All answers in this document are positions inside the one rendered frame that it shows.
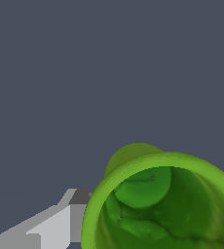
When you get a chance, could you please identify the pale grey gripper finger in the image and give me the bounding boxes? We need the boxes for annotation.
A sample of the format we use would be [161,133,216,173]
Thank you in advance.
[0,188,94,249]

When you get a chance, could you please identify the green cup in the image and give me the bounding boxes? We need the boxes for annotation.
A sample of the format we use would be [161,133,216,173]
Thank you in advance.
[80,142,224,249]

